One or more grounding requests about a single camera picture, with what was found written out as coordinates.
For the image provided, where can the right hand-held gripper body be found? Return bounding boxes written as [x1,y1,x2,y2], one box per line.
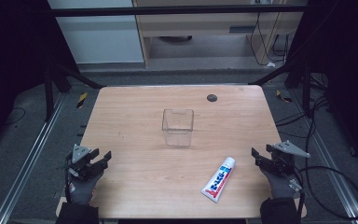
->
[268,140,311,177]

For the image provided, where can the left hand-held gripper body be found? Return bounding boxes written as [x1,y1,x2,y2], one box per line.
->
[64,143,104,181]

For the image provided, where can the white toothpaste tube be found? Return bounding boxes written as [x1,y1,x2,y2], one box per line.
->
[200,156,237,204]

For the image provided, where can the clear plastic container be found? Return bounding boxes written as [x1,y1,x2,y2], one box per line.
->
[161,107,195,148]

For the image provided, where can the person's right hand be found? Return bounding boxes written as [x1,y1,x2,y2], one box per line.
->
[258,167,303,200]

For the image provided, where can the person's left hand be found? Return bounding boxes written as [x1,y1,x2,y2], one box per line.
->
[65,172,104,206]

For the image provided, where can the black metal stand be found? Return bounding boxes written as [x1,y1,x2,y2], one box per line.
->
[42,60,107,123]
[247,59,314,119]

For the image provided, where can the black curtain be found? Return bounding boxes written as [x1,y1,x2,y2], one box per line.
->
[287,0,358,171]
[0,0,77,150]

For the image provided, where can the white cabinet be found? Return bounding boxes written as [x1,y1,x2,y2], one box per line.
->
[47,0,145,65]

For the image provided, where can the light wooden desk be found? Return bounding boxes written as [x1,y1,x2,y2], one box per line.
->
[131,0,310,68]

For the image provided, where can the aluminium floor rail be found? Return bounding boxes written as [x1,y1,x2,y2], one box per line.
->
[288,89,358,224]
[0,92,68,224]

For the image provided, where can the thin black floor cable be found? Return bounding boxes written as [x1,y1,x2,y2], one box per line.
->
[3,106,27,127]

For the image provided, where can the black hanging cables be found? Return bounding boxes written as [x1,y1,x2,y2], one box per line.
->
[249,11,294,67]

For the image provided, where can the black metal frame bar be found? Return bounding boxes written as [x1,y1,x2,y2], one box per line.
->
[47,4,310,18]

